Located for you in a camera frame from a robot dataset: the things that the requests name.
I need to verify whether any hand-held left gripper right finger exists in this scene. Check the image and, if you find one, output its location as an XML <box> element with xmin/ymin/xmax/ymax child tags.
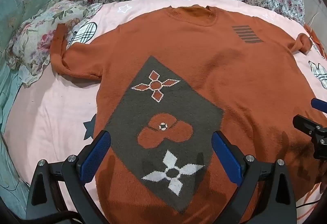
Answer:
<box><xmin>211</xmin><ymin>130</ymin><xmax>298</xmax><ymax>224</ymax></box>

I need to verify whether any orange knitted sweater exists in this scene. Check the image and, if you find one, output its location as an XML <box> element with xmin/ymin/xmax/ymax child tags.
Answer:
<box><xmin>50</xmin><ymin>6</ymin><xmax>327</xmax><ymax>224</ymax></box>

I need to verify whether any pink printed bed sheet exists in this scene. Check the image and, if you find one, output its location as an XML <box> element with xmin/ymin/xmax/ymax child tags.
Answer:
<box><xmin>14</xmin><ymin>0</ymin><xmax>327</xmax><ymax>224</ymax></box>

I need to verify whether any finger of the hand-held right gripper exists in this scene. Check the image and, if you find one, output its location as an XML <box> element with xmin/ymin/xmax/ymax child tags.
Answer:
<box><xmin>292</xmin><ymin>115</ymin><xmax>323</xmax><ymax>137</ymax></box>
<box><xmin>311</xmin><ymin>98</ymin><xmax>327</xmax><ymax>113</ymax></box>

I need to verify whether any pale floral pillow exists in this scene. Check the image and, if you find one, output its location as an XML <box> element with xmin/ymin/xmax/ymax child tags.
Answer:
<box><xmin>5</xmin><ymin>0</ymin><xmax>103</xmax><ymax>86</ymax></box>

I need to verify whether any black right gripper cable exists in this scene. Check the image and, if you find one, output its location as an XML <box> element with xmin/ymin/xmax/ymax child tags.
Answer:
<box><xmin>296</xmin><ymin>200</ymin><xmax>320</xmax><ymax>208</ymax></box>

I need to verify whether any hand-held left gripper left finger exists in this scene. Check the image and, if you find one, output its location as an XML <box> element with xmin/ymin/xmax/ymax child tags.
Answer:
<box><xmin>26</xmin><ymin>130</ymin><xmax>113</xmax><ymax>224</ymax></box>

